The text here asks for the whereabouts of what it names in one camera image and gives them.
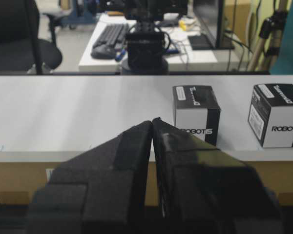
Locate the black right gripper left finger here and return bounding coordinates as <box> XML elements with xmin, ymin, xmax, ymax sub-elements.
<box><xmin>28</xmin><ymin>121</ymin><xmax>152</xmax><ymax>234</ymax></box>

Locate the black office chair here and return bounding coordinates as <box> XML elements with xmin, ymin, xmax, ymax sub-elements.
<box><xmin>0</xmin><ymin>0</ymin><xmax>63</xmax><ymax>72</ymax></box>

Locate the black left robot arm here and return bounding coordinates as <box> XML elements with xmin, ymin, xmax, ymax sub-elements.
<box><xmin>121</xmin><ymin>0</ymin><xmax>188</xmax><ymax>75</ymax></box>

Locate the camera tripod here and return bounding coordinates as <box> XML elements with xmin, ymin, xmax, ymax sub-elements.
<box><xmin>247</xmin><ymin>0</ymin><xmax>289</xmax><ymax>72</ymax></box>

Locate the yellow small box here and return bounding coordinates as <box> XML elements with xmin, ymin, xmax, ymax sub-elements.
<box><xmin>178</xmin><ymin>20</ymin><xmax>188</xmax><ymax>32</ymax></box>

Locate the black keyboard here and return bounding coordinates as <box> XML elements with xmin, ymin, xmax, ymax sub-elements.
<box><xmin>92</xmin><ymin>24</ymin><xmax>129</xmax><ymax>50</ymax></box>

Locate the black computer monitor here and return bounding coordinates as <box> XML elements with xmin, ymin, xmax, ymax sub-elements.
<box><xmin>188</xmin><ymin>0</ymin><xmax>234</xmax><ymax>51</ymax></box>

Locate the black white robotis box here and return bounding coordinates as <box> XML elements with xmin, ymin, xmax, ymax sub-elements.
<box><xmin>172</xmin><ymin>85</ymin><xmax>221</xmax><ymax>146</ymax></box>
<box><xmin>248</xmin><ymin>83</ymin><xmax>293</xmax><ymax>148</ymax></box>

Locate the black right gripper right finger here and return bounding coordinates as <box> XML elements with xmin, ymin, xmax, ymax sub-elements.
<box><xmin>152</xmin><ymin>118</ymin><xmax>281</xmax><ymax>234</ymax></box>

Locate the white office desk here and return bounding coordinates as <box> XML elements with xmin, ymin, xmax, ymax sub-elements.
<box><xmin>79</xmin><ymin>14</ymin><xmax>219</xmax><ymax>75</ymax></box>

